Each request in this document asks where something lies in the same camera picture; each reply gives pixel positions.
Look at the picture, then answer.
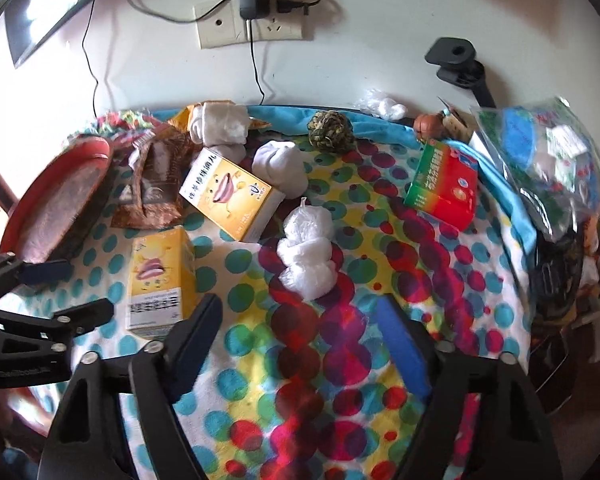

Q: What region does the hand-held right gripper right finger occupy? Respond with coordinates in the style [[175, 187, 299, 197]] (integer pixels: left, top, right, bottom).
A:
[[375, 294, 566, 480]]

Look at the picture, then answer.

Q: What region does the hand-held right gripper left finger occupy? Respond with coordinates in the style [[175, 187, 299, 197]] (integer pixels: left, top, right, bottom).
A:
[[37, 294, 224, 480]]

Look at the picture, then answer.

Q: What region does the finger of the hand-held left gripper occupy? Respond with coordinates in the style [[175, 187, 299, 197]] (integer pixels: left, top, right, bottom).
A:
[[0, 255, 72, 306], [0, 297, 115, 361]]

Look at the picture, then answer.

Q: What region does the yellow medicine box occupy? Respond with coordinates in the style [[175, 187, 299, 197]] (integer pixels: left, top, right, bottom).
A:
[[125, 226, 198, 332], [178, 146, 286, 243]]

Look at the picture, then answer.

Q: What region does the red round tray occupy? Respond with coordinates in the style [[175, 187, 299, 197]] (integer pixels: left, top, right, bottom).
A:
[[0, 136, 116, 266]]

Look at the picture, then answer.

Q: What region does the brown snack packet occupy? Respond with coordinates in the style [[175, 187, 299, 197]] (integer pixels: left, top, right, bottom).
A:
[[127, 127, 191, 196], [111, 160, 188, 231]]

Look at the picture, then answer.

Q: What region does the small white sock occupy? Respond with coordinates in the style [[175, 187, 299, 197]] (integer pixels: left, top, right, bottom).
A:
[[207, 142, 248, 163]]

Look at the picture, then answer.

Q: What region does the white sock ball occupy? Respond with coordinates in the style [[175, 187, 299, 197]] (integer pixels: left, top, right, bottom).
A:
[[251, 140, 308, 197]]

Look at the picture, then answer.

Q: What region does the yellow snack packet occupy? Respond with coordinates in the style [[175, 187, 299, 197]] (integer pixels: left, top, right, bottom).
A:
[[167, 102, 273, 133]]

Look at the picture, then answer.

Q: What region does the large white sock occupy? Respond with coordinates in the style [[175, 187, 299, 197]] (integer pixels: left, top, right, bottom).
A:
[[187, 101, 251, 146]]

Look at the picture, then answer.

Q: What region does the woven rope ball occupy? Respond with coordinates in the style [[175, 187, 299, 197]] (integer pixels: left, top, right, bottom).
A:
[[306, 110, 355, 152]]

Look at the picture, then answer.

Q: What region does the polka dot cloth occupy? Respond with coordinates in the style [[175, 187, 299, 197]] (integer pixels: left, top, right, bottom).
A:
[[0, 105, 536, 480]]

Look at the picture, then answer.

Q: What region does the clear bag of white balls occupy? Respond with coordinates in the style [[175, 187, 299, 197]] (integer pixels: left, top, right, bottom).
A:
[[276, 197, 338, 302]]

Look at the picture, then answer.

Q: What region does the green and red box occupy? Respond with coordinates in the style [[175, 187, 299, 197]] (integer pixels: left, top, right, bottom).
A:
[[403, 139, 480, 231]]

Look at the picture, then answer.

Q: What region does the black fabric bag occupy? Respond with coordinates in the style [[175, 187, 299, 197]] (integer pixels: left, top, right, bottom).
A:
[[527, 195, 600, 321]]

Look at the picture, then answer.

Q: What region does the small orange ball toy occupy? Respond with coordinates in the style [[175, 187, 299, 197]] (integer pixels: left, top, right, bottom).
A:
[[412, 112, 443, 141]]

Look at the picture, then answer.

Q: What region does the beaded wooden ornament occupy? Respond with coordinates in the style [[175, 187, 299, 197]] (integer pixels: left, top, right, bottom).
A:
[[442, 104, 473, 143]]

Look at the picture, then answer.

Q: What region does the large clear plastic bag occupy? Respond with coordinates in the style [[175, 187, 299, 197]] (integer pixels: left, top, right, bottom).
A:
[[467, 96, 600, 241]]

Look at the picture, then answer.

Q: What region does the small crumpled plastic bag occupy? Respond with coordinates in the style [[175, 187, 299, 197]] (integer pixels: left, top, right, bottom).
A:
[[360, 89, 408, 121]]

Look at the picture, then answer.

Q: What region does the black television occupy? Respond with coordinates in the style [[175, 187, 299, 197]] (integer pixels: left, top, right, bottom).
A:
[[5, 0, 131, 68]]

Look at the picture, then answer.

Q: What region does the black plug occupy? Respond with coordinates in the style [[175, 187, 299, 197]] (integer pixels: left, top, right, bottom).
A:
[[275, 0, 323, 17]]

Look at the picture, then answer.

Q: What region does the black hanging cable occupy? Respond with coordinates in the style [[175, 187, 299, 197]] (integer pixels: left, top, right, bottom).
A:
[[81, 0, 101, 116]]

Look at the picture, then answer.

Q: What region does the thin black adapter cable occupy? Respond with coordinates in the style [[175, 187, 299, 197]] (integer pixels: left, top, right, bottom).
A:
[[247, 19, 267, 107]]

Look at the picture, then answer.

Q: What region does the thin black looping cable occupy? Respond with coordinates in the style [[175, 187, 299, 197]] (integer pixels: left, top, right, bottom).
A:
[[122, 0, 242, 25]]

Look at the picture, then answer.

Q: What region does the black clamp mount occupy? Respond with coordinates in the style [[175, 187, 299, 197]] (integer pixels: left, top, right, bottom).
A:
[[424, 37, 496, 108]]

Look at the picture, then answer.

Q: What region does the white power wall outlet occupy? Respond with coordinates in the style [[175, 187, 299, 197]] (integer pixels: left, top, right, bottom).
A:
[[242, 0, 305, 42]]

